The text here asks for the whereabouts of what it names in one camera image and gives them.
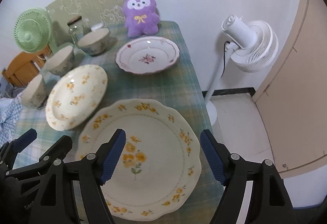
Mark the blue checkered bedding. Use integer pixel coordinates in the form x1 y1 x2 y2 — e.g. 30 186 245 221
1 76 25 146

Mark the wooden chair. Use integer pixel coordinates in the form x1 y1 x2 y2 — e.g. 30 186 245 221
2 52 47 87

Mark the white standing fan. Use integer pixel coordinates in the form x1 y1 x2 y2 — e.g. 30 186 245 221
205 14 279 125

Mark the ceramic bowl blue pattern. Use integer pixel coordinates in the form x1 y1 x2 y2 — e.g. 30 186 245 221
77 28 110 56

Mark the large yellow flower plate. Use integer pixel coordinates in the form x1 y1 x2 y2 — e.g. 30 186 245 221
75 99 201 221

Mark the purple plush bunny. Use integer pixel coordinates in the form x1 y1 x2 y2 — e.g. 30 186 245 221
122 0 160 38

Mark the cotton swab container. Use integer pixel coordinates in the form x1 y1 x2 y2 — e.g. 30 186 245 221
91 22 104 31

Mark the medium yellow flower plate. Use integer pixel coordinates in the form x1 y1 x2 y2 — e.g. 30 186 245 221
45 64 108 131

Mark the green desk fan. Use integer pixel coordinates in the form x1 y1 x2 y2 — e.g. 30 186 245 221
14 8 59 53

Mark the glass jar black lid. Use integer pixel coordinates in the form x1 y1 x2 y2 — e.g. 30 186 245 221
67 15 91 45

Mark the beige door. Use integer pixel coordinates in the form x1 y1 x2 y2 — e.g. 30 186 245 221
253 0 326 178

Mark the red trim floral plate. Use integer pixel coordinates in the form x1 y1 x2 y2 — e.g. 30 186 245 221
115 36 180 75

